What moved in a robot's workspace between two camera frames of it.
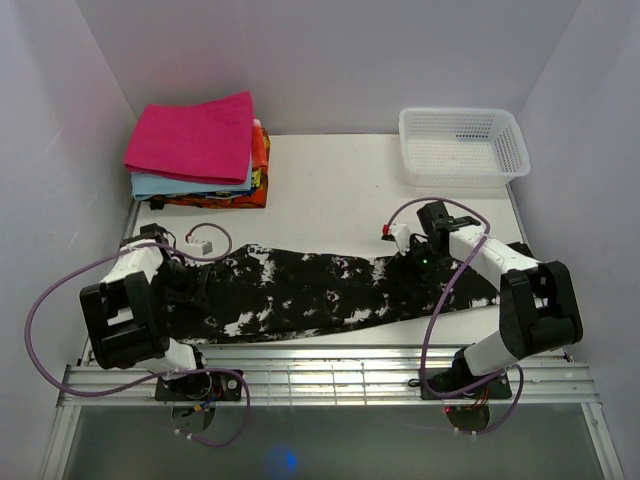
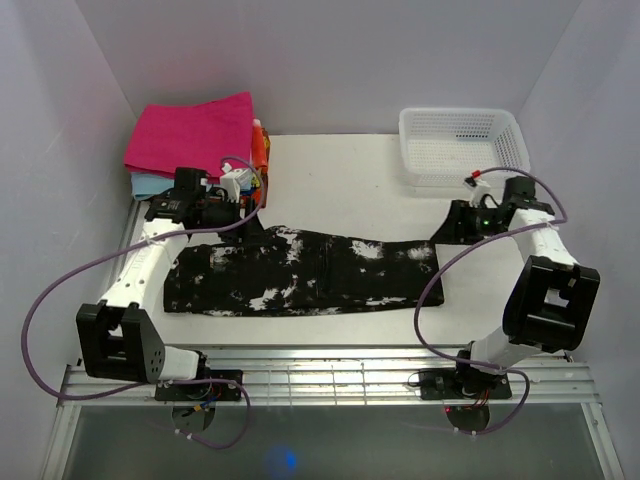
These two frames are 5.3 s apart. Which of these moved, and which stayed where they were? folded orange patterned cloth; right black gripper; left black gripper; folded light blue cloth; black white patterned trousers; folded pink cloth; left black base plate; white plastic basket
Moved: left black gripper; black white patterned trousers; right black gripper
Stayed: folded orange patterned cloth; white plastic basket; folded pink cloth; folded light blue cloth; left black base plate
